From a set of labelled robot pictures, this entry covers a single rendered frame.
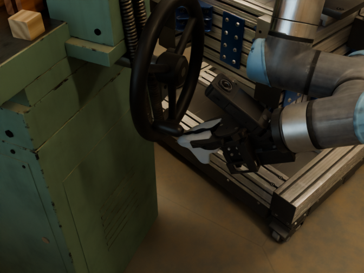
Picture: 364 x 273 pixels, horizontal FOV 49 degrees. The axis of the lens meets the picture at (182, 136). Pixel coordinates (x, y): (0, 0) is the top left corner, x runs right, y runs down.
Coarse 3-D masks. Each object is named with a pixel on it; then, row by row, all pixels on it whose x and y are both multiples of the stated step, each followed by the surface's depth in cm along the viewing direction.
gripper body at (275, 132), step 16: (272, 112) 62; (224, 128) 66; (240, 128) 64; (272, 128) 60; (224, 144) 65; (240, 144) 64; (256, 144) 65; (272, 144) 64; (240, 160) 67; (256, 160) 66; (272, 160) 65; (288, 160) 64
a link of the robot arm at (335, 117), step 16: (352, 80) 58; (336, 96) 56; (352, 96) 54; (320, 112) 56; (336, 112) 54; (352, 112) 53; (320, 128) 56; (336, 128) 54; (352, 128) 53; (320, 144) 57; (336, 144) 56; (352, 144) 56
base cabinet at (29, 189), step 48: (96, 96) 88; (0, 144) 77; (48, 144) 76; (96, 144) 93; (144, 144) 119; (0, 192) 90; (48, 192) 81; (96, 192) 99; (144, 192) 130; (0, 240) 110; (48, 240) 95; (96, 240) 107
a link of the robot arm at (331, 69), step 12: (324, 60) 62; (336, 60) 62; (348, 60) 62; (360, 60) 62; (324, 72) 62; (336, 72) 61; (348, 72) 60; (360, 72) 59; (312, 84) 63; (324, 84) 62; (336, 84) 60; (312, 96) 66; (324, 96) 64
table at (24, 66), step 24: (0, 24) 71; (48, 24) 71; (0, 48) 64; (24, 48) 64; (48, 48) 69; (72, 48) 72; (96, 48) 70; (120, 48) 73; (0, 72) 61; (24, 72) 65; (0, 96) 62
